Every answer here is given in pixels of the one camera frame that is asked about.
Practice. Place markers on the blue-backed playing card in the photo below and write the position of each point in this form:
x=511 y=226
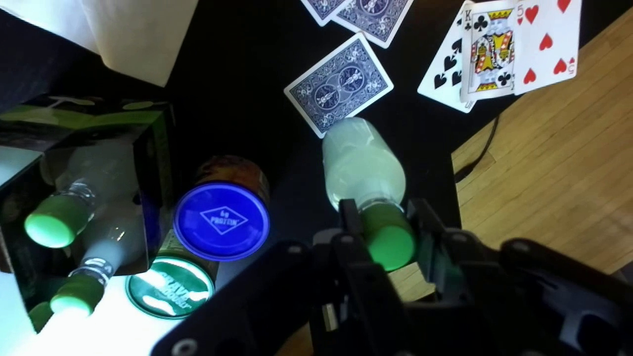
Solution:
x=376 y=16
x=325 y=9
x=338 y=86

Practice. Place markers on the spades playing card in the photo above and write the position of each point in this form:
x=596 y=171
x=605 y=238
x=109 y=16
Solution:
x=447 y=72

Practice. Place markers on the hearts playing card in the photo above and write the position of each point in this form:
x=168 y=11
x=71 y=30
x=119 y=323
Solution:
x=546 y=46

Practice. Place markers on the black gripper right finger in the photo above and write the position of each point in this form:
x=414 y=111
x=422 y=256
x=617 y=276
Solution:
x=501 y=297

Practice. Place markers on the jar with blue lid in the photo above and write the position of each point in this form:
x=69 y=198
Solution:
x=220 y=220

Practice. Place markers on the king of clubs card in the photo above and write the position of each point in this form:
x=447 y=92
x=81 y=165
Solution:
x=491 y=52

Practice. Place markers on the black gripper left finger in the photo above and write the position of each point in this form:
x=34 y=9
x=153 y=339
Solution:
x=356 y=309

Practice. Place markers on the white bottle with green cap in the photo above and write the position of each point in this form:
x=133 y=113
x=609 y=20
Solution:
x=85 y=289
x=65 y=218
x=362 y=165

